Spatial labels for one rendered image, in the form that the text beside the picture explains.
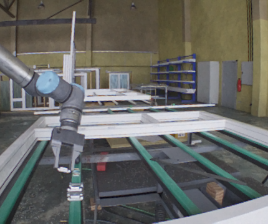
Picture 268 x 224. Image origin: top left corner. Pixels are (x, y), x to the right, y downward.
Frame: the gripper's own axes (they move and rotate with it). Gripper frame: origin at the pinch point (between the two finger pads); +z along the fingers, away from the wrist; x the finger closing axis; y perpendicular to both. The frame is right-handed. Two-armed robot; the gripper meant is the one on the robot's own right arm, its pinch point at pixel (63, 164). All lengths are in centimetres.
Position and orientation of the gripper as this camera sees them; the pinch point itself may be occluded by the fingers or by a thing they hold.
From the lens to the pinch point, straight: 85.0
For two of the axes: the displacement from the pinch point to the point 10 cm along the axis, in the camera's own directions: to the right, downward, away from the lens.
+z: -0.2, 8.9, -4.5
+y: 5.2, -3.8, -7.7
